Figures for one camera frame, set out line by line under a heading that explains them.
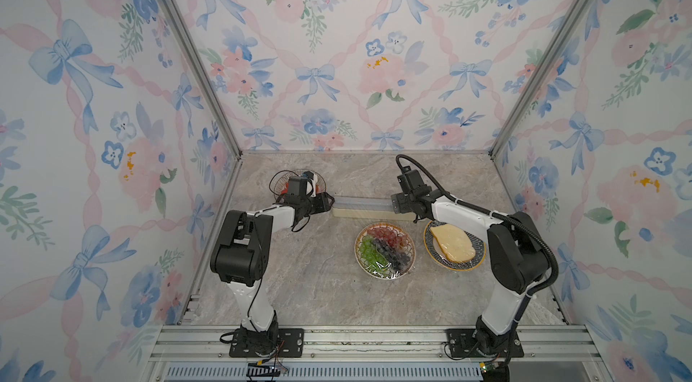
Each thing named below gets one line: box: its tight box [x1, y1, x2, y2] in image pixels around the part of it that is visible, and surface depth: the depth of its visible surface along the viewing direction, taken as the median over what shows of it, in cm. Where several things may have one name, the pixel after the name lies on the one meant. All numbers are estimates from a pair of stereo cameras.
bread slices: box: [429, 223, 477, 264], surface depth 90 cm
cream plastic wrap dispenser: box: [331, 196, 418, 221], surface depth 97 cm
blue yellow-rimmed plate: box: [423, 220, 487, 273], surface depth 88 cm
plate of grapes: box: [354, 221, 417, 281], surface depth 90 cm
